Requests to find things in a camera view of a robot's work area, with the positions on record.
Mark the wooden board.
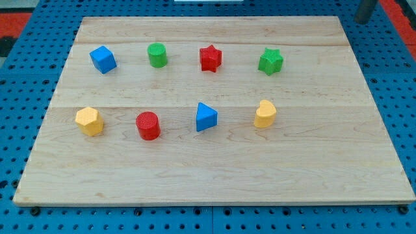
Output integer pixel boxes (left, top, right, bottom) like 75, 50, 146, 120
14, 16, 415, 207

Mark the yellow heart block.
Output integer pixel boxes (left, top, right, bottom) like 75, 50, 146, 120
253, 99, 277, 128

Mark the blue triangle block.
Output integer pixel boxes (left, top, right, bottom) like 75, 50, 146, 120
196, 103, 218, 132

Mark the red star block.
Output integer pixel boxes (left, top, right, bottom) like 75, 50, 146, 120
200, 45, 222, 73

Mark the red cylinder block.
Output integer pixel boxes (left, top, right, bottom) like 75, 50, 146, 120
136, 111, 161, 140

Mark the green cylinder block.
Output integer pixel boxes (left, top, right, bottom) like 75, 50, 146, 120
147, 42, 168, 68

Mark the green star block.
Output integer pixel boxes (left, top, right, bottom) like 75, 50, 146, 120
257, 47, 284, 76

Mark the yellow hexagon block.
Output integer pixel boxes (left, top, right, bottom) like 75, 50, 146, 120
75, 107, 104, 137

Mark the blue cube block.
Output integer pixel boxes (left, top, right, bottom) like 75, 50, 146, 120
90, 46, 117, 74

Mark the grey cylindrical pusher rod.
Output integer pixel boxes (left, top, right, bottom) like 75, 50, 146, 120
354, 0, 378, 25

